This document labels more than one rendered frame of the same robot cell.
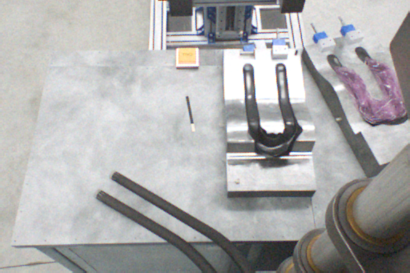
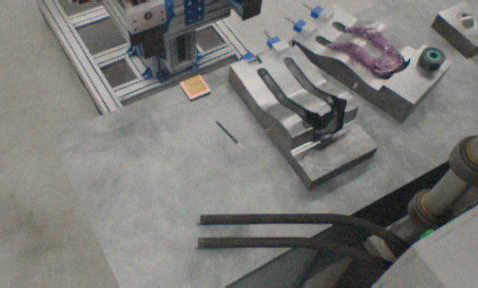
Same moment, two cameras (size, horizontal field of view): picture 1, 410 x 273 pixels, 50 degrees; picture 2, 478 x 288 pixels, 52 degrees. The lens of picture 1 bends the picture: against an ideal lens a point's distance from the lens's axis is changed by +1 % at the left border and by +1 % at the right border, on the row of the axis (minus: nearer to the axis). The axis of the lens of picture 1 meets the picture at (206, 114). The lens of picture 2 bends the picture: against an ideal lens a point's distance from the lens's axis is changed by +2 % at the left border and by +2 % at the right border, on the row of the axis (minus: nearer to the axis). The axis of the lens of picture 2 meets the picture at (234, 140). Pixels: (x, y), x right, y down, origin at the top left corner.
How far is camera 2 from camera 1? 57 cm
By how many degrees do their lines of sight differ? 19
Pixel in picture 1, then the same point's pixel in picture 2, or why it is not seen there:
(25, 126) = not seen: outside the picture
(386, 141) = (406, 84)
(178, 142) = (236, 164)
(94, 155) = (167, 212)
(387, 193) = not seen: outside the picture
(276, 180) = (343, 154)
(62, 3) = not seen: outside the picture
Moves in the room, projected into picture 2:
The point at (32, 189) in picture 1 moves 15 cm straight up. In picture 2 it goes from (126, 272) to (119, 253)
